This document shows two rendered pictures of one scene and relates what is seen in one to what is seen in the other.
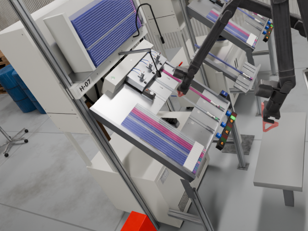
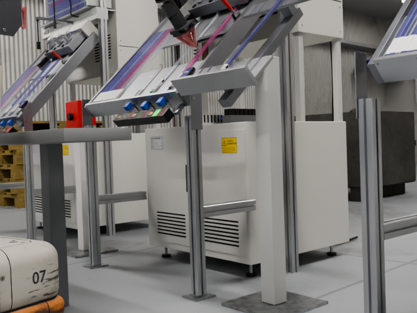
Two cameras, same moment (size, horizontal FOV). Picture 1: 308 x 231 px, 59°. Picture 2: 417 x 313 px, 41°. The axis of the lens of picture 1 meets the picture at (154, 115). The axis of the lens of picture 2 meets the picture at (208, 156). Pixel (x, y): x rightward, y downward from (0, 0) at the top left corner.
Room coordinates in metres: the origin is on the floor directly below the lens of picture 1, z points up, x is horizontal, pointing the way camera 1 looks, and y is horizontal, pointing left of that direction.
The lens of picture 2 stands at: (1.87, -2.44, 0.54)
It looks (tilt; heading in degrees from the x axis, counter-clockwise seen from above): 1 degrees down; 97
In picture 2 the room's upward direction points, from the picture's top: 2 degrees counter-clockwise
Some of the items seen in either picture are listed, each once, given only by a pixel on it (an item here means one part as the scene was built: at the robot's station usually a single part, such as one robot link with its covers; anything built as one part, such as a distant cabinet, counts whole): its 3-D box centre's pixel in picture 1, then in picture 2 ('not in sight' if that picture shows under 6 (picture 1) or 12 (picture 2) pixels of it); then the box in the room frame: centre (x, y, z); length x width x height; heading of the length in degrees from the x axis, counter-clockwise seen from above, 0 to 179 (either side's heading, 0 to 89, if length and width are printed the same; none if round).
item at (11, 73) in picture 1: (30, 86); not in sight; (4.86, 1.78, 0.41); 1.13 x 0.69 x 0.83; 32
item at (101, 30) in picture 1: (104, 24); not in sight; (1.70, 0.04, 1.52); 0.51 x 0.13 x 0.27; 137
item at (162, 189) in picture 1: (154, 165); (245, 190); (1.74, 0.17, 0.31); 0.70 x 0.65 x 0.62; 137
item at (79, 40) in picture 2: not in sight; (68, 130); (0.57, 1.02, 0.66); 1.01 x 0.73 x 1.31; 47
